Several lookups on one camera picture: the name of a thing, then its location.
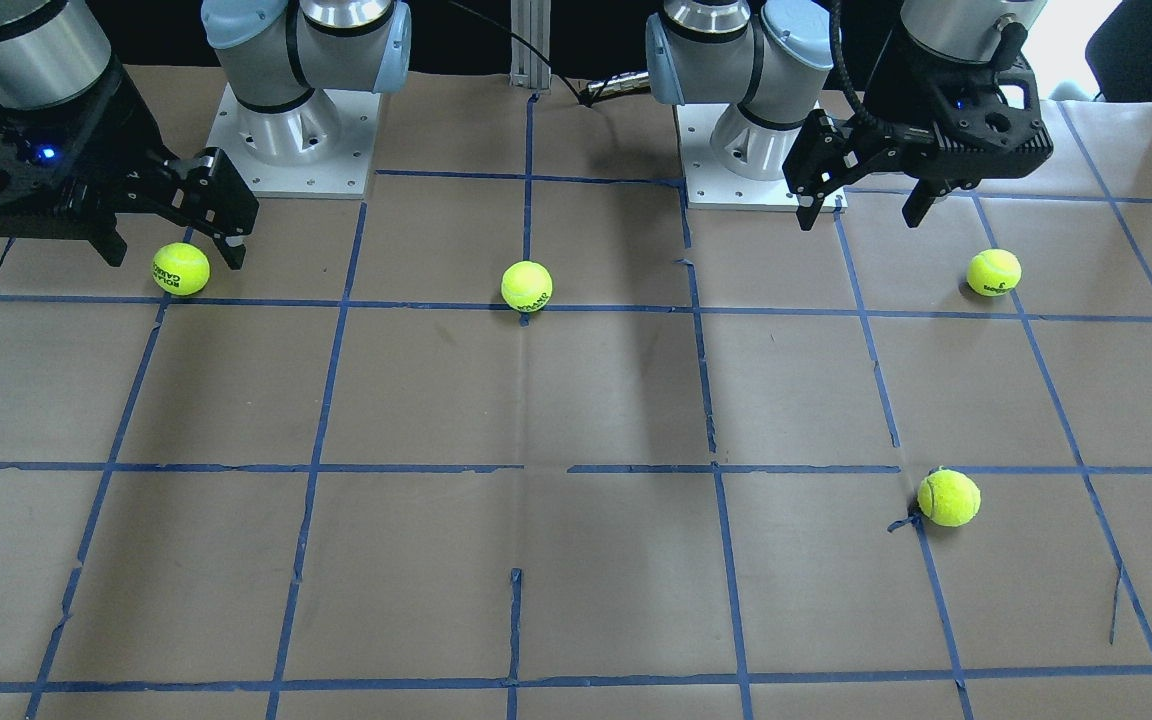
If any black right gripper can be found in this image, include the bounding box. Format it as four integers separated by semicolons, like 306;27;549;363
0;58;259;270

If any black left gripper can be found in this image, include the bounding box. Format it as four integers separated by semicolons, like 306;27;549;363
783;22;1053;232

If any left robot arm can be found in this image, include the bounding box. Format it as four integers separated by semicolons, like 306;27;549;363
645;1;1053;232

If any tennis ball near right gripper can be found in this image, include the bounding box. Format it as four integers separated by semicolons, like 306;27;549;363
151;242;211;297

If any tennis ball gripper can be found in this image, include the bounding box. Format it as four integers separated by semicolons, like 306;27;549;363
151;242;211;297
965;249;1023;297

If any tennis ball near left gripper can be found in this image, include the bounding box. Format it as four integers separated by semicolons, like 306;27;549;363
965;249;1023;297

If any tennis ball front of table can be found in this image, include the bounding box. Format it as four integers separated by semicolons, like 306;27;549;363
916;468;980;526

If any tennis ball at centre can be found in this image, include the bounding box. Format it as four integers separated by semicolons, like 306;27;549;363
500;260;554;314

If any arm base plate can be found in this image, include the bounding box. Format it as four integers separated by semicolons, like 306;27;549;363
675;104;799;211
207;86;385;200

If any black cable at back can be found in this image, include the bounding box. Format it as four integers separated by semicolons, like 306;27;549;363
446;0;652;109

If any aluminium frame post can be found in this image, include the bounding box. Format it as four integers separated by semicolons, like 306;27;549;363
509;0;553;94

